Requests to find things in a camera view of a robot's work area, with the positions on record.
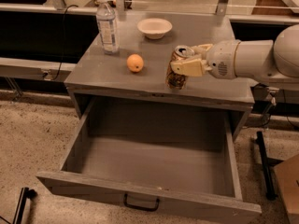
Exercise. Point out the white paper bowl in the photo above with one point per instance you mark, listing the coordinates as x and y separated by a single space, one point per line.
154 28

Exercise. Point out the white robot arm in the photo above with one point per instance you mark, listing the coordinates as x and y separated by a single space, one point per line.
274 63

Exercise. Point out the orange soda can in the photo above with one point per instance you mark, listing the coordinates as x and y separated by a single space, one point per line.
173 80

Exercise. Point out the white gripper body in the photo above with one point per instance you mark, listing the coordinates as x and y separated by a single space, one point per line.
221 59

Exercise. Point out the brown cardboard box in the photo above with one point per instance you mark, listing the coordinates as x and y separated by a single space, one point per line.
287 175

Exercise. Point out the black metal bracket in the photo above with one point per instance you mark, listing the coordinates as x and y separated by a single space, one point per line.
25 195

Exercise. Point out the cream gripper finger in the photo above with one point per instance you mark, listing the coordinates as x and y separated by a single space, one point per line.
202 50
193 66

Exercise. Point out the wooden desk corner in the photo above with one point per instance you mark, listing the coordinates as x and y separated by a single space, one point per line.
272 7

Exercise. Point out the clear plastic water bottle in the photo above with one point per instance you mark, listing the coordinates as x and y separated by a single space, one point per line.
107 26

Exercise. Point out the black drawer handle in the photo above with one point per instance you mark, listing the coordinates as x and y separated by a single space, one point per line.
142 204

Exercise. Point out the orange fruit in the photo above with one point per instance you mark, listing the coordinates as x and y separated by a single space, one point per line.
135 63

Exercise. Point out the open grey drawer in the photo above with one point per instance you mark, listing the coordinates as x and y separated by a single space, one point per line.
184 155

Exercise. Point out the black metal stand leg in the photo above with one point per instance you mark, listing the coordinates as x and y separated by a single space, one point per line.
266 165

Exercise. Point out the grey cabinet counter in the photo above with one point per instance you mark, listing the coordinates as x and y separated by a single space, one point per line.
144 70

